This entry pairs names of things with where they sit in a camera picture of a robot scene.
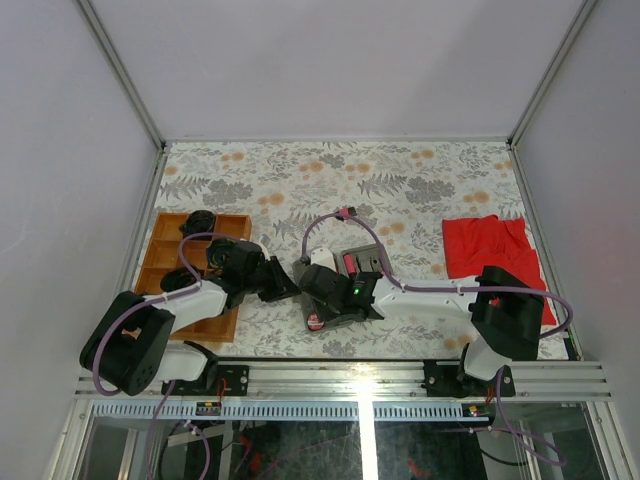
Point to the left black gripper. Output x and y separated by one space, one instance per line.
283 284

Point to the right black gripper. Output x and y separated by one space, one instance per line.
326 314

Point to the small red tape measure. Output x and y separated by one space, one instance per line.
314 322

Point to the pink black pliers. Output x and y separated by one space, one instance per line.
368 263

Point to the grey plastic tool case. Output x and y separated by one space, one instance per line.
332 321

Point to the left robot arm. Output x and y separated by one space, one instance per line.
131 348

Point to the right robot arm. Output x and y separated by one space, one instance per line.
505 313

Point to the rolled dark sock middle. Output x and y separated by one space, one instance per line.
218 252

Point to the rolled dark sock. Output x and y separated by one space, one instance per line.
178 279
199 221
218 252

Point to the pink black bit holder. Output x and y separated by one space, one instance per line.
345 213

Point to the rolled dark sock lower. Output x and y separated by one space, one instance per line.
178 279

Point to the rolled dark sock top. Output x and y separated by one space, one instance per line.
199 221

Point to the orange wooden divided tray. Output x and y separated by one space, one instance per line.
162 257

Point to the red cloth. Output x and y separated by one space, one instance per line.
471 244

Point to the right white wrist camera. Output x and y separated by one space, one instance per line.
320 256

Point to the aluminium front rail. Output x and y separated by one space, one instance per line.
338 390

